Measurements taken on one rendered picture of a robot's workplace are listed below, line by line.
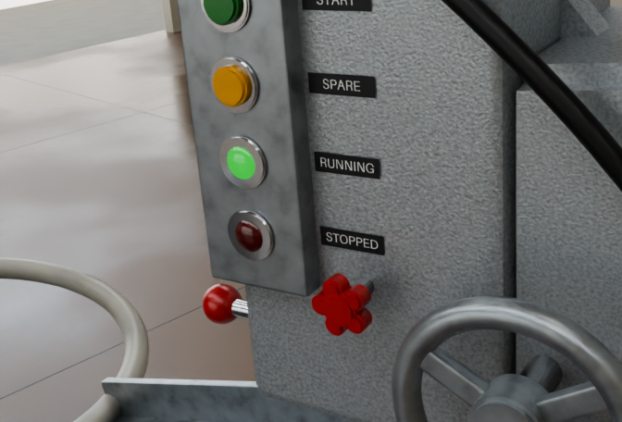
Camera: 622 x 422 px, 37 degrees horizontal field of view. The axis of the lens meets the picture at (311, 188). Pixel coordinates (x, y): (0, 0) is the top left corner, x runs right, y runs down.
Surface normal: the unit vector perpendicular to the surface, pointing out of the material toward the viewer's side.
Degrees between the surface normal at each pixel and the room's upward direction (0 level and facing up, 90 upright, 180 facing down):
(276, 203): 90
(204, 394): 90
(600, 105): 90
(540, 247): 90
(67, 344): 0
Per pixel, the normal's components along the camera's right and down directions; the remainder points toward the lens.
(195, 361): -0.07, -0.93
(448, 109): -0.52, 0.33
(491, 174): -0.16, 0.36
